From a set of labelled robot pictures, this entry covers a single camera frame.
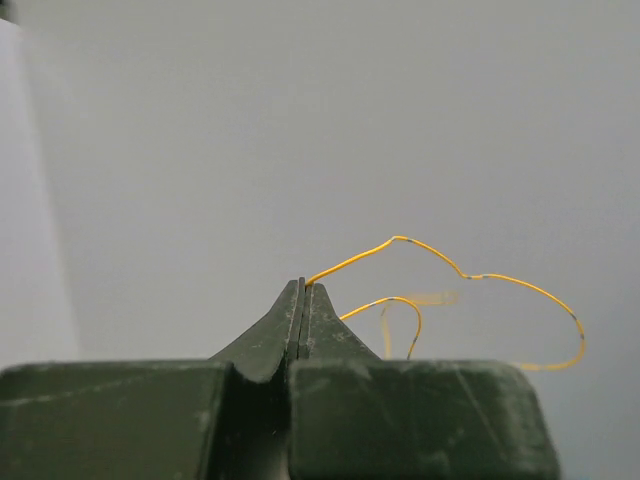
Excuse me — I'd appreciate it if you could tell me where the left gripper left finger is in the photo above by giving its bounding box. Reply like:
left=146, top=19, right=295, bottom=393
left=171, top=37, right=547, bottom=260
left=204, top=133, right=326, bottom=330
left=1, top=279, right=305, bottom=479

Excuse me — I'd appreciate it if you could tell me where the yellow wire with grey marks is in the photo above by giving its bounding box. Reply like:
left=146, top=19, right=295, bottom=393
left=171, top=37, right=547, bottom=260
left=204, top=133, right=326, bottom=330
left=305, top=235, right=587, bottom=372

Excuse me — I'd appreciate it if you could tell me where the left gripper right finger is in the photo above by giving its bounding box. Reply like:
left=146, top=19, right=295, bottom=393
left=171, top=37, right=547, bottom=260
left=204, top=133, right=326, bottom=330
left=288, top=284, right=559, bottom=479

